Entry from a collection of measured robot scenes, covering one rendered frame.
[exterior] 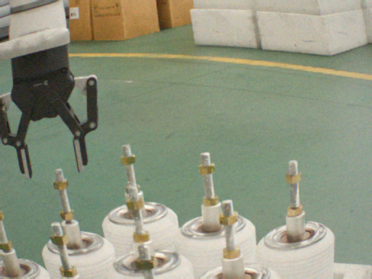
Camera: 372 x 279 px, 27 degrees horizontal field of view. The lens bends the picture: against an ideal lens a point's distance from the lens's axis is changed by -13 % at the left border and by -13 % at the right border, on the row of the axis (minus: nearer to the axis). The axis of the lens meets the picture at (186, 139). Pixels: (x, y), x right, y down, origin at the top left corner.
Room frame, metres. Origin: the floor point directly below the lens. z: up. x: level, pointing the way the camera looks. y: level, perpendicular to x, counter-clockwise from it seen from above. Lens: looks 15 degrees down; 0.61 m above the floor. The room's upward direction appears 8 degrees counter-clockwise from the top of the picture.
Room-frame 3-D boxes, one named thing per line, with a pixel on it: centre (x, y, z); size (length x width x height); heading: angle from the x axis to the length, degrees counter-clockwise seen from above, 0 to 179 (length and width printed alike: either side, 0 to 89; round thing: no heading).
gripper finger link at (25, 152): (0.91, 0.19, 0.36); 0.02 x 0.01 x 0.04; 2
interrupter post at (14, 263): (0.82, 0.23, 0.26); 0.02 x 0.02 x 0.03
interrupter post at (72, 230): (0.91, 0.15, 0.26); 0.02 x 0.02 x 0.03
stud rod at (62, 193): (0.91, 0.15, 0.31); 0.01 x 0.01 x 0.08; 77
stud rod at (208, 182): (0.92, -0.02, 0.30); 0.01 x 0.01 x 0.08; 0
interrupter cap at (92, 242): (0.91, 0.15, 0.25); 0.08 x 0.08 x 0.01
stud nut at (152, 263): (0.66, 0.05, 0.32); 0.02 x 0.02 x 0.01; 71
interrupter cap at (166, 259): (0.83, 0.06, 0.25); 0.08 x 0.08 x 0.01
